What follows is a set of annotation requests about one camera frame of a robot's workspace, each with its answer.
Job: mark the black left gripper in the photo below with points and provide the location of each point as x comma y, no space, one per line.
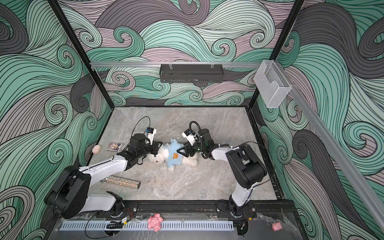
155,145

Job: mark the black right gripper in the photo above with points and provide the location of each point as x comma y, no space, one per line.
186,148

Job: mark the white plush teddy bear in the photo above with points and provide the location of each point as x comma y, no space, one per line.
160,158

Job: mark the light blue fleece hoodie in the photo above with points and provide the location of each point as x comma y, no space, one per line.
174,158

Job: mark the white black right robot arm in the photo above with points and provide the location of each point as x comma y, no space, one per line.
246,166

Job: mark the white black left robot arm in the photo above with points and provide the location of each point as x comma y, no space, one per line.
69,194

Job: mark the colourful card box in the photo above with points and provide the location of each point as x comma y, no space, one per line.
113,147

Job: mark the glitter multicolour tube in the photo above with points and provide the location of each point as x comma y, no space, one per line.
128,183

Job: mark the pink round wooden block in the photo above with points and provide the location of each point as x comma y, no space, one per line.
96,149

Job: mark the pink plush toy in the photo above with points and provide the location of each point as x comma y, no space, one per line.
154,223

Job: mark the small pink toy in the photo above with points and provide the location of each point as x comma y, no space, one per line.
277,226

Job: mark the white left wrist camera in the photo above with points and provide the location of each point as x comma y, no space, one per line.
150,134

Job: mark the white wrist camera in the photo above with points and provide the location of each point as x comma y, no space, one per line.
150,134
191,136

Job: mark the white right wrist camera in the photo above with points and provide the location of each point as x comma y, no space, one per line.
191,136

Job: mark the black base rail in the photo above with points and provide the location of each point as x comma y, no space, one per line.
222,207

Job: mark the black cage corner post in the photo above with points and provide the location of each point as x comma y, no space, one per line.
281,41

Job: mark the black wall-mounted tray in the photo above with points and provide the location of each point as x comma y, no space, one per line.
191,74

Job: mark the white slotted cable duct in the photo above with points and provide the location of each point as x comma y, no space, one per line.
143,226

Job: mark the aluminium rail back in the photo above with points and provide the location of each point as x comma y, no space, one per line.
138,64

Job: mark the aluminium rail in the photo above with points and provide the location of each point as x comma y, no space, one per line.
138,64
366,193

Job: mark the clear acrylic wall bin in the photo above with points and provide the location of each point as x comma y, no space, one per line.
272,83

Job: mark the aluminium rail right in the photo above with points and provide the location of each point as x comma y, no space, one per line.
366,193

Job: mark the black left corner post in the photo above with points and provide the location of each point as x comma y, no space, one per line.
78,47

